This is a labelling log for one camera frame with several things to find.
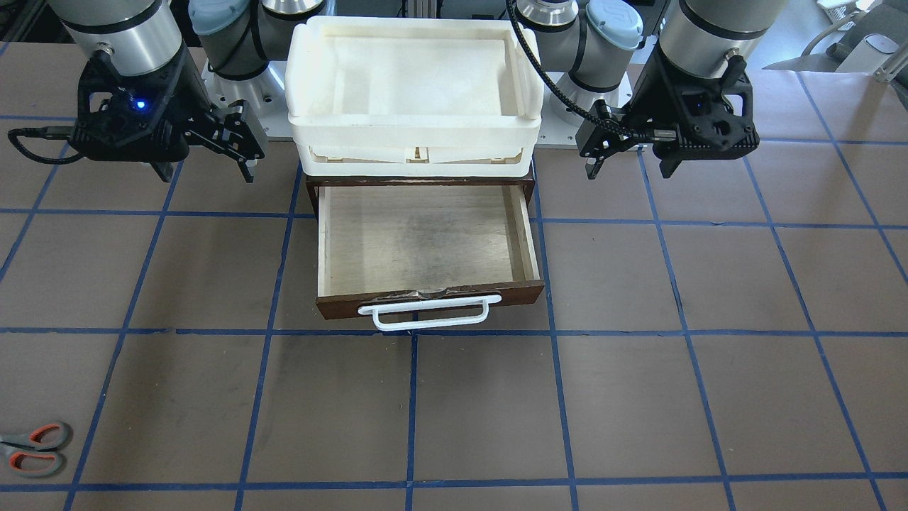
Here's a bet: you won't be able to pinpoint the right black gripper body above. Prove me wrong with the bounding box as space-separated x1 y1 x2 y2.
186 100 268 161

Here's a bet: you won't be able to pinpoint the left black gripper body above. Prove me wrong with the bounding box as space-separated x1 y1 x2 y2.
578 100 656 158

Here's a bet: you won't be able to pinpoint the wooden drawer with white handle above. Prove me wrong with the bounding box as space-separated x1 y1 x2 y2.
311 179 545 332

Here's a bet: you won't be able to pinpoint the grey orange handled scissors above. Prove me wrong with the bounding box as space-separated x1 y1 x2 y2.
1 422 72 478

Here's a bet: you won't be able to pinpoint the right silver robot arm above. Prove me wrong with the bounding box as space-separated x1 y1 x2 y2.
41 1 326 183

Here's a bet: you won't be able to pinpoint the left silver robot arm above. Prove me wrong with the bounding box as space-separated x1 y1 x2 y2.
506 1 785 179

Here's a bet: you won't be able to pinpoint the dark brown wooden cabinet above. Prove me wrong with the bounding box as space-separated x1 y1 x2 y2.
304 164 536 216

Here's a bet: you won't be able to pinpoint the white plastic tray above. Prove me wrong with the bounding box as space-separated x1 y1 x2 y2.
285 16 543 177

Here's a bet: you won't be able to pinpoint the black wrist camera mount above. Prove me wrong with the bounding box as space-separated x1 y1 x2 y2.
623 48 760 160

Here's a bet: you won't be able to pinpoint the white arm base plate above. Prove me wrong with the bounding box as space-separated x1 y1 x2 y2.
201 61 292 141
536 72 632 150

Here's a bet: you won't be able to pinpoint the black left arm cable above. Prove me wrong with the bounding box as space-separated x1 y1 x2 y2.
505 0 639 137

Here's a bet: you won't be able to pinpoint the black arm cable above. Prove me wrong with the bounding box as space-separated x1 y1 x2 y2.
7 126 86 165
505 0 639 137

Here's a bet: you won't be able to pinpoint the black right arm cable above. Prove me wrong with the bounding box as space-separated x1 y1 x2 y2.
7 126 86 165

